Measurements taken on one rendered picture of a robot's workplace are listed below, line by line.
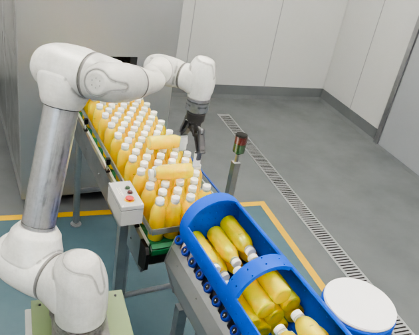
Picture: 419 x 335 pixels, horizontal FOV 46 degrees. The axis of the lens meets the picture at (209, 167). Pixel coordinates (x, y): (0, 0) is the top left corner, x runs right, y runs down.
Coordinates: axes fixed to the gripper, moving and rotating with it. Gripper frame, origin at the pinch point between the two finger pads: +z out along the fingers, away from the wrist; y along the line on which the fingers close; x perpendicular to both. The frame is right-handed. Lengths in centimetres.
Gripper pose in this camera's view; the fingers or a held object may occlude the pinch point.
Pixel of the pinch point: (189, 155)
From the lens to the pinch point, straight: 199.9
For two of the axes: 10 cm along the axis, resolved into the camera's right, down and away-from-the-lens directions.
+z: -1.6, 8.6, 4.8
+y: 4.4, 5.0, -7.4
